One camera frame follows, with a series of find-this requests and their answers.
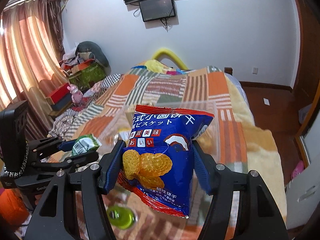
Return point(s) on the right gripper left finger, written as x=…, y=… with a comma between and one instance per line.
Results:
x=55, y=215

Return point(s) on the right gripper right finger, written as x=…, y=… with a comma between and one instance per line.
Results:
x=258, y=214

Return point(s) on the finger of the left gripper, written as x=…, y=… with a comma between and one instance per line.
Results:
x=66, y=146

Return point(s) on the green snack packet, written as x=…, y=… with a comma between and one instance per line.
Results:
x=84, y=144

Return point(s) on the blue biscuit snack bag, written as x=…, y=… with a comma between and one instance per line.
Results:
x=160, y=176

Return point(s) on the patchwork striped quilt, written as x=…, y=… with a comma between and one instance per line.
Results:
x=244, y=146

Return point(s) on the dark blue box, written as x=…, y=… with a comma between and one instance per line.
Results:
x=62, y=102

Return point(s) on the pink plush toy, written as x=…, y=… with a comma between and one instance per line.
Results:
x=76, y=94

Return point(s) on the red gift box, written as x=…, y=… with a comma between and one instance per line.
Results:
x=56, y=95

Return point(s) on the green jelly cup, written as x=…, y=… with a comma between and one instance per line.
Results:
x=121, y=217

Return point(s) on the orange brown curtain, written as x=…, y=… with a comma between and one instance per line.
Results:
x=31, y=48

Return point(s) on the grey neck pillow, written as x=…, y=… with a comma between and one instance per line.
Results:
x=91, y=47

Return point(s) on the yellow bed footboard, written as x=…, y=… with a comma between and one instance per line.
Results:
x=164, y=52

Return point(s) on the brown wooden door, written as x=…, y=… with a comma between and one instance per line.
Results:
x=308, y=69

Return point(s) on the small wall monitor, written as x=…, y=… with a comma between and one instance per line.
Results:
x=157, y=9

